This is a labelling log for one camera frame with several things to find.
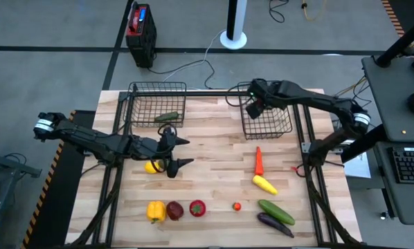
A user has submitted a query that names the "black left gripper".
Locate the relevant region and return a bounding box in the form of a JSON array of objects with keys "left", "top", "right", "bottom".
[{"left": 129, "top": 133, "right": 195, "bottom": 179}]

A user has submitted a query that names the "yellow lemon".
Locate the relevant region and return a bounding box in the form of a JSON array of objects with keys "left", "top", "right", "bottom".
[{"left": 143, "top": 159, "right": 166, "bottom": 175}]

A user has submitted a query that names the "dark green cucumber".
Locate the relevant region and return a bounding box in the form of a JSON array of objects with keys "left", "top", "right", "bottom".
[{"left": 154, "top": 111, "right": 180, "bottom": 122}]

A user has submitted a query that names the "dark red apple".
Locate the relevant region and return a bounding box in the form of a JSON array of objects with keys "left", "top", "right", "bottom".
[{"left": 165, "top": 201, "right": 185, "bottom": 221}]

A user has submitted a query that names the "yellow bell pepper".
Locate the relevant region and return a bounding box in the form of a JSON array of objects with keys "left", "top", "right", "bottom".
[{"left": 146, "top": 201, "right": 167, "bottom": 224}]

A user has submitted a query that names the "orange carrot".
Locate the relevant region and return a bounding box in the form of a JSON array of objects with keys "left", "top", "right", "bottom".
[{"left": 254, "top": 146, "right": 264, "bottom": 176}]

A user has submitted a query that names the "yellow corn cob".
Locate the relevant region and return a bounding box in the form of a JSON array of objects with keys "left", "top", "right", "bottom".
[{"left": 251, "top": 174, "right": 279, "bottom": 196}]

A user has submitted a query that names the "purple eggplant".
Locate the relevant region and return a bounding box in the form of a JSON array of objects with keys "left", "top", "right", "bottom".
[{"left": 257, "top": 212, "right": 295, "bottom": 239}]

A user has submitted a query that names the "white black pillar stand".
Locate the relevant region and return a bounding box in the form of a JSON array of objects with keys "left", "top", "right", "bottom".
[{"left": 219, "top": 0, "right": 248, "bottom": 50}]

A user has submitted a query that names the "black diagonal strut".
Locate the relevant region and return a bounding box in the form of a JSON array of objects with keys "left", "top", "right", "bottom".
[{"left": 341, "top": 124, "right": 390, "bottom": 163}]

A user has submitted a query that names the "red black battery box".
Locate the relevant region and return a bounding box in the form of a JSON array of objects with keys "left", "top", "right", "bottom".
[{"left": 125, "top": 1, "right": 158, "bottom": 68}]

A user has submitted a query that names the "black hazard striped floor mat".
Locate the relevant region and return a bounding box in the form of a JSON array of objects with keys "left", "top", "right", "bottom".
[
  {"left": 381, "top": 0, "right": 414, "bottom": 37},
  {"left": 19, "top": 109, "right": 97, "bottom": 249}
]

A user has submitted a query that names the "grey desk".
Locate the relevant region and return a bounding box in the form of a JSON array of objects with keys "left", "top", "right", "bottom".
[{"left": 361, "top": 55, "right": 414, "bottom": 225}]

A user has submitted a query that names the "black vertical pole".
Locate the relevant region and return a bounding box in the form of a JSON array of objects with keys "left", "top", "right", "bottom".
[{"left": 375, "top": 13, "right": 414, "bottom": 68}]

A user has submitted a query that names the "black keyboard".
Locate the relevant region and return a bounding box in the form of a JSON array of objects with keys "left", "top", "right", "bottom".
[{"left": 388, "top": 147, "right": 414, "bottom": 185}]

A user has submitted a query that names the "grey metal stand base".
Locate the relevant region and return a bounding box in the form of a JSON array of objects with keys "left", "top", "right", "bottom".
[{"left": 0, "top": 140, "right": 42, "bottom": 239}]

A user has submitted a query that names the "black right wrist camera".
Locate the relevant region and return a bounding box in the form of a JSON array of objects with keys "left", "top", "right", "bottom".
[{"left": 245, "top": 100, "right": 264, "bottom": 120}]

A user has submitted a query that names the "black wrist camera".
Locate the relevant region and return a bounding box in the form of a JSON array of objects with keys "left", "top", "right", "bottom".
[
  {"left": 160, "top": 124, "right": 177, "bottom": 138},
  {"left": 245, "top": 100, "right": 264, "bottom": 120}
]

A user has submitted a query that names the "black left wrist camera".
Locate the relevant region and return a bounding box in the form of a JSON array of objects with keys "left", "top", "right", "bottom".
[{"left": 160, "top": 124, "right": 177, "bottom": 138}]

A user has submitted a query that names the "black wire basket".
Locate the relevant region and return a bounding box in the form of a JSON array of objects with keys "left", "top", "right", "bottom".
[
  {"left": 237, "top": 80, "right": 294, "bottom": 140},
  {"left": 123, "top": 81, "right": 188, "bottom": 129}
]

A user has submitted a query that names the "black metal table frame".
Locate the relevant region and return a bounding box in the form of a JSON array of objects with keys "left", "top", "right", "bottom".
[{"left": 66, "top": 89, "right": 362, "bottom": 248}]

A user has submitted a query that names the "white floor cable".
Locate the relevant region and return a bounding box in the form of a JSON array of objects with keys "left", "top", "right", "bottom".
[{"left": 163, "top": 29, "right": 226, "bottom": 84}]

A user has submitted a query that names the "yellow black cable bundle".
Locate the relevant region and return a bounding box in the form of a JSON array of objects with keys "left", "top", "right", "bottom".
[{"left": 326, "top": 75, "right": 368, "bottom": 102}]

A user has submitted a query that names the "black looped cable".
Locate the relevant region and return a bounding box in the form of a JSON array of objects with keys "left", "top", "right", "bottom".
[{"left": 268, "top": 0, "right": 290, "bottom": 24}]

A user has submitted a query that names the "red cable tie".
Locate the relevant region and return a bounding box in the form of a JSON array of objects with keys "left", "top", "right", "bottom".
[{"left": 290, "top": 165, "right": 307, "bottom": 178}]

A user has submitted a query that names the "black floor cable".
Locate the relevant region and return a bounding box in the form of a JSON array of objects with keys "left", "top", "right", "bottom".
[{"left": 147, "top": 58, "right": 217, "bottom": 90}]

